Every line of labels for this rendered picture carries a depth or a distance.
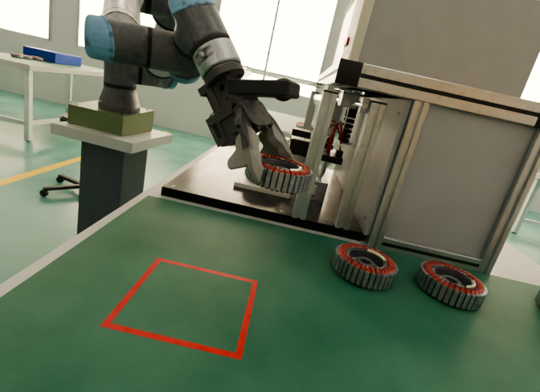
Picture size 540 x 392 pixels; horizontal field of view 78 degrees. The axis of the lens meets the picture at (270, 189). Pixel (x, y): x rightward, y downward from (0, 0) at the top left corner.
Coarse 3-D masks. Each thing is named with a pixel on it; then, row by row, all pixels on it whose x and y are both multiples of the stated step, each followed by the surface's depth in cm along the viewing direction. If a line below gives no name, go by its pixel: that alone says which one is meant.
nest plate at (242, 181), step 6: (240, 174) 96; (240, 180) 91; (246, 180) 92; (240, 186) 88; (246, 186) 88; (252, 186) 88; (258, 186) 88; (264, 192) 88; (270, 192) 88; (276, 192) 88
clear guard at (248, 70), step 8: (248, 72) 87; (256, 72) 83; (264, 72) 71; (272, 72) 70; (296, 80) 77; (304, 80) 70; (312, 80) 70; (328, 88) 82; (336, 88) 70; (344, 88) 70
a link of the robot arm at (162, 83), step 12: (156, 0) 88; (156, 12) 91; (168, 12) 91; (156, 24) 102; (168, 24) 96; (144, 72) 125; (156, 72) 123; (144, 84) 130; (156, 84) 130; (168, 84) 131
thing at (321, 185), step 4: (316, 180) 91; (324, 180) 93; (316, 184) 90; (320, 184) 90; (324, 184) 90; (328, 184) 90; (320, 188) 91; (324, 188) 90; (316, 192) 91; (320, 192) 91; (324, 192) 91; (316, 196) 91; (320, 196) 91; (324, 196) 91; (316, 200) 92; (320, 200) 91
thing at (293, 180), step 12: (264, 156) 59; (276, 156) 60; (264, 168) 52; (276, 168) 52; (288, 168) 59; (300, 168) 55; (252, 180) 53; (264, 180) 52; (276, 180) 52; (288, 180) 51; (300, 180) 52; (288, 192) 52; (300, 192) 53
